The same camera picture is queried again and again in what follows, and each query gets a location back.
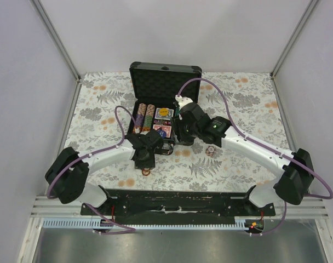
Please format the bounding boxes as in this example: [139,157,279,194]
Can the blue round blind button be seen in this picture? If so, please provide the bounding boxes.
[159,130,167,138]

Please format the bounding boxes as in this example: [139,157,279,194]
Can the orange red chip stack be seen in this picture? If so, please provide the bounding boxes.
[141,168,151,176]

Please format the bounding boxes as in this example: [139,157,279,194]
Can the yellow round blind button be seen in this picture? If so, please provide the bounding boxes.
[158,108,169,117]

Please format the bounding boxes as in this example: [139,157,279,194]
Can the tan blue chip stack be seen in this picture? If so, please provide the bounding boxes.
[205,146,216,157]

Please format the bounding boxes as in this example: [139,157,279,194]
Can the red triangular all-in token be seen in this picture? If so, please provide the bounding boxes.
[153,125,164,130]

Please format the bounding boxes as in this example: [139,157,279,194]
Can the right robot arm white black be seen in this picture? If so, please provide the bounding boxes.
[172,98,314,216]

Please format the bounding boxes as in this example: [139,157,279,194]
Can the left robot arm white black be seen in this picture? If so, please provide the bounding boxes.
[45,130,163,215]

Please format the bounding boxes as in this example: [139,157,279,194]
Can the black poker set case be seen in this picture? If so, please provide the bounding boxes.
[129,61,203,155]

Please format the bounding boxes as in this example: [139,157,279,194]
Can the chip column in case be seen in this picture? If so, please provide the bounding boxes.
[133,103,147,133]
[142,104,155,132]

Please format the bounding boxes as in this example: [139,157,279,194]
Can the red dice row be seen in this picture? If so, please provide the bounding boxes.
[153,119,171,126]

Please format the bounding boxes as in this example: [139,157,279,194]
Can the red playing card deck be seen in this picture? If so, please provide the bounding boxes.
[153,124,172,138]

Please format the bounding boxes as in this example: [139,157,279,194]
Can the blue playing card deck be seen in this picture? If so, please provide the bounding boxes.
[154,108,174,120]

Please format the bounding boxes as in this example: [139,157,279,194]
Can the floral table mat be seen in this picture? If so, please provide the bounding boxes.
[65,72,289,192]

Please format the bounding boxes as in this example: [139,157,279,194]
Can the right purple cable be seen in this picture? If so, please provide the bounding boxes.
[175,77,333,235]

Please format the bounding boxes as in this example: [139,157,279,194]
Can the purple cable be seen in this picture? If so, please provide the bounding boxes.
[46,105,137,235]
[175,77,333,235]

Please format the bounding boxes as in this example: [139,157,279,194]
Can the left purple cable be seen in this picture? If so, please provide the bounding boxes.
[46,105,137,235]

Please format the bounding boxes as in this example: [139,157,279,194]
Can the white slotted cable duct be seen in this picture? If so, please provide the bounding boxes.
[42,218,249,231]

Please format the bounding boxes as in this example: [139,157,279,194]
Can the aluminium frame rails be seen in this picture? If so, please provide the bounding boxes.
[17,0,333,263]

